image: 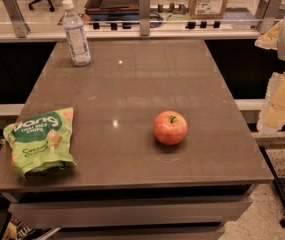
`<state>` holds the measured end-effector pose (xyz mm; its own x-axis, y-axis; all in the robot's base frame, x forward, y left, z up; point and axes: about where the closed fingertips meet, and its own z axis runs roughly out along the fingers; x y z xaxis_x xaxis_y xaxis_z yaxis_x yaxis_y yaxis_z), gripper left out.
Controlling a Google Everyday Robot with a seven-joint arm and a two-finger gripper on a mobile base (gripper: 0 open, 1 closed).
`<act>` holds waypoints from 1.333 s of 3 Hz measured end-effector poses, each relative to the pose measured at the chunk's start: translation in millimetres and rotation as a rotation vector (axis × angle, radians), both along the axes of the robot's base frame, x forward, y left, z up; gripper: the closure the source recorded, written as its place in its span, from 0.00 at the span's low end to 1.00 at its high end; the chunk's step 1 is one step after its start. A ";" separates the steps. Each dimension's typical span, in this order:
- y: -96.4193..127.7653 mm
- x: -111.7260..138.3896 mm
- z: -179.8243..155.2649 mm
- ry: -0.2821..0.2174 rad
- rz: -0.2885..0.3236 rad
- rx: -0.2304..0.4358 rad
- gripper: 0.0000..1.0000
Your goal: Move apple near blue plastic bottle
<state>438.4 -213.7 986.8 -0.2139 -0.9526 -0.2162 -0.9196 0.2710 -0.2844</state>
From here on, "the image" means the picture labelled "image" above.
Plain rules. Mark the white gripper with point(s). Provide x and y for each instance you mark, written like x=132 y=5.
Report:
x=272 y=116

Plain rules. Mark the red apple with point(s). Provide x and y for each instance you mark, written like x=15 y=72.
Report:
x=170 y=127

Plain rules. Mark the clear plastic water bottle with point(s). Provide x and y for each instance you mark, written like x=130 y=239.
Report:
x=75 y=34

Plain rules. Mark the cardboard box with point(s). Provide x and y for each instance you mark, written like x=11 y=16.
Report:
x=207 y=9

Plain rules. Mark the black floor bar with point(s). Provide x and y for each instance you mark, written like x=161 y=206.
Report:
x=276 y=182

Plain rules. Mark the lower grey drawer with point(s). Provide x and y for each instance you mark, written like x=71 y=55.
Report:
x=182 y=233

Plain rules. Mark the grey drawer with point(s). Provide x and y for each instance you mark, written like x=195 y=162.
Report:
x=182 y=233
x=131 y=212

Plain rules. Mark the upper grey drawer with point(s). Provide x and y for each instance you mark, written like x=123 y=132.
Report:
x=131 y=212

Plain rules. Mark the green rice chips bag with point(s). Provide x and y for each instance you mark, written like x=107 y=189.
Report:
x=41 y=142

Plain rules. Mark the snack packet in drawer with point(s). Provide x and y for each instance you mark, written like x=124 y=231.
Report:
x=16 y=230

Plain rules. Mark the right metal glass post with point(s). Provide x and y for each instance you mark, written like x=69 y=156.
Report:
x=265 y=13

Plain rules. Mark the metal glass post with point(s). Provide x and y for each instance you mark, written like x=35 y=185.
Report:
x=265 y=13
x=19 y=25
x=144 y=17

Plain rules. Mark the middle metal glass post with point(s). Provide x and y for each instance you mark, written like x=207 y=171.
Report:
x=144 y=17

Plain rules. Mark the left metal glass post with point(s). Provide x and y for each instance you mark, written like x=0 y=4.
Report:
x=19 y=25

